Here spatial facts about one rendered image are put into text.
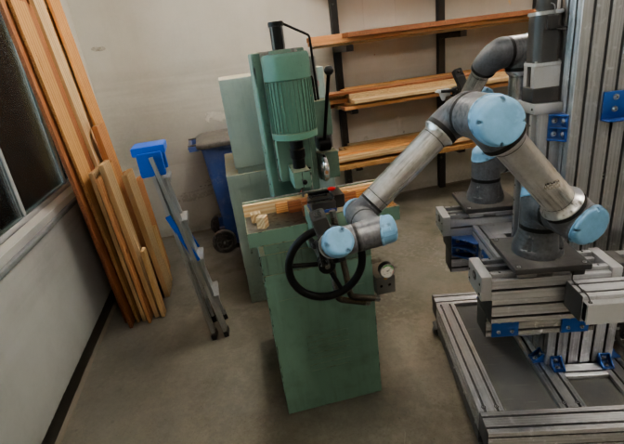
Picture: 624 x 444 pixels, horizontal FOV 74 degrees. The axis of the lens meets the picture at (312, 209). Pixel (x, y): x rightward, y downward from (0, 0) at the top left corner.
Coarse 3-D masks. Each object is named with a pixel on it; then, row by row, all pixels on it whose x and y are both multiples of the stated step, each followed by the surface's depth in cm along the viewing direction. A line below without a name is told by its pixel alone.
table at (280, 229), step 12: (276, 216) 167; (288, 216) 166; (300, 216) 164; (396, 216) 164; (252, 228) 159; (276, 228) 157; (288, 228) 157; (300, 228) 158; (252, 240) 155; (264, 240) 156; (276, 240) 157; (288, 240) 158
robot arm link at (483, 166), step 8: (472, 152) 174; (480, 152) 170; (472, 160) 174; (480, 160) 170; (488, 160) 169; (496, 160) 169; (472, 168) 176; (480, 168) 172; (488, 168) 170; (496, 168) 170; (504, 168) 172; (472, 176) 177; (480, 176) 173; (488, 176) 171; (496, 176) 172
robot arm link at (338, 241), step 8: (328, 232) 101; (336, 232) 100; (344, 232) 100; (352, 232) 103; (320, 240) 109; (328, 240) 100; (336, 240) 100; (344, 240) 100; (352, 240) 100; (320, 248) 110; (328, 248) 100; (336, 248) 100; (344, 248) 100; (352, 248) 101; (328, 256) 109; (336, 256) 101
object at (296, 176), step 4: (292, 168) 168; (304, 168) 166; (308, 168) 165; (292, 172) 163; (296, 172) 162; (300, 172) 162; (304, 172) 163; (308, 172) 163; (292, 176) 165; (296, 176) 163; (300, 176) 163; (304, 176) 163; (308, 176) 164; (292, 180) 167; (296, 180) 163; (300, 180) 163; (308, 180) 164; (292, 184) 169; (296, 184) 164; (300, 184) 164; (308, 184) 165; (296, 188) 164; (300, 188) 164; (304, 188) 165
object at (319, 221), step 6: (318, 210) 123; (312, 216) 123; (318, 216) 122; (324, 216) 122; (312, 222) 121; (318, 222) 121; (324, 222) 121; (318, 228) 120; (324, 228) 120; (330, 228) 119; (318, 234) 118; (318, 240) 119
